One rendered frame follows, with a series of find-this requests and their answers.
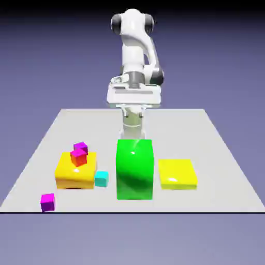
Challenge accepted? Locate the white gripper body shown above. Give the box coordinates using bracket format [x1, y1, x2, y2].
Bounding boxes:
[106, 82, 162, 109]

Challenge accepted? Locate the small purple cube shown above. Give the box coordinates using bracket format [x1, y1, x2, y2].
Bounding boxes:
[40, 193, 56, 212]
[73, 141, 89, 155]

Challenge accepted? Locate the small red cube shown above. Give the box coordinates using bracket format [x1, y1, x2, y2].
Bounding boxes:
[70, 149, 88, 168]

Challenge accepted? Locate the small cyan cube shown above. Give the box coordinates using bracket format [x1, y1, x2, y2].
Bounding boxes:
[94, 170, 109, 187]

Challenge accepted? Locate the large green box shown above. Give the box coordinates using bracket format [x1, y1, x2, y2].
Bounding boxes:
[115, 139, 155, 201]

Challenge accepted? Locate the large yellow box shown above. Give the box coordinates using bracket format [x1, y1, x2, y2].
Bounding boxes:
[158, 158, 198, 190]

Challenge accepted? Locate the large orange box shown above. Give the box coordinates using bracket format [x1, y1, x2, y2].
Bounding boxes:
[54, 152, 98, 190]

